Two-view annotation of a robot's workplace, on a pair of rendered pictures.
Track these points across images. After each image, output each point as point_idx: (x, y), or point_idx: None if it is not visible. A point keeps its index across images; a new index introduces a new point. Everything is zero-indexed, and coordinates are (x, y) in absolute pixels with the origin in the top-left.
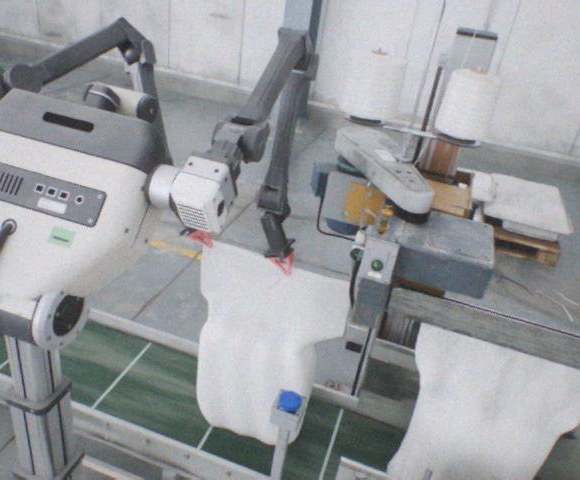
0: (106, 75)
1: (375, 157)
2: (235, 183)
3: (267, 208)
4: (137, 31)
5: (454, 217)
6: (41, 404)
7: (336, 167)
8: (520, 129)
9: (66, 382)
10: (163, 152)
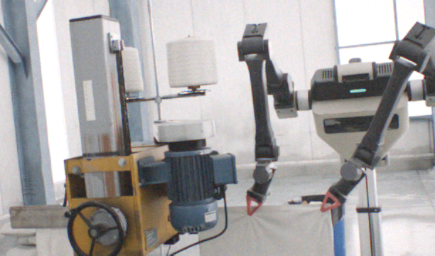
0: None
1: (184, 120)
2: (273, 98)
3: (269, 158)
4: (407, 32)
5: (132, 145)
6: (359, 203)
7: (211, 156)
8: None
9: (357, 207)
10: (310, 84)
